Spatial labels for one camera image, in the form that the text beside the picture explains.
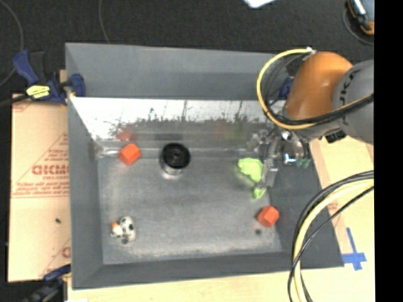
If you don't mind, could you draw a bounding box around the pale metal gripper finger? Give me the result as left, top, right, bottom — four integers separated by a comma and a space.
247, 131, 271, 156
259, 159, 279, 189

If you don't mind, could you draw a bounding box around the light green crumpled cloth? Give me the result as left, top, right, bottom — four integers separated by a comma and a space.
236, 157, 268, 201

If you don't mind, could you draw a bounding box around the orange block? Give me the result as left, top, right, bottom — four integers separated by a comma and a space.
118, 142, 142, 166
256, 205, 280, 228

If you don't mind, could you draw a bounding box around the grey metal bin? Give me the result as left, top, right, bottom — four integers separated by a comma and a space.
64, 42, 344, 289

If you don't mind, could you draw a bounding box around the black round cup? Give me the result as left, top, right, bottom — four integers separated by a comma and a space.
159, 142, 192, 181

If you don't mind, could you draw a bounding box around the black and white toy cow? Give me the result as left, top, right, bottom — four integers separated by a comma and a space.
110, 215, 137, 245

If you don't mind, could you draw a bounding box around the brown cardboard board, red print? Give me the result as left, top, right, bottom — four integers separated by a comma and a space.
6, 92, 73, 283

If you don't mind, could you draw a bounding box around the black cylinder on white bracket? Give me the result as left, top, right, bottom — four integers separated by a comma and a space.
325, 130, 348, 144

